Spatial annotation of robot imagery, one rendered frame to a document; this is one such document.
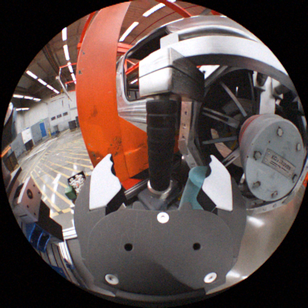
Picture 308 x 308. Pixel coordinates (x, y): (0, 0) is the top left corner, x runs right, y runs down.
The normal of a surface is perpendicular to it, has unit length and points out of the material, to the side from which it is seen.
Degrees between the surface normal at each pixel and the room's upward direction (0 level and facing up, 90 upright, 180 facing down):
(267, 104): 90
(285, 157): 90
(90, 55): 90
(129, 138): 90
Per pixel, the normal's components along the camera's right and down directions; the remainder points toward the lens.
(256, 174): -0.73, 0.33
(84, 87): 0.68, 0.35
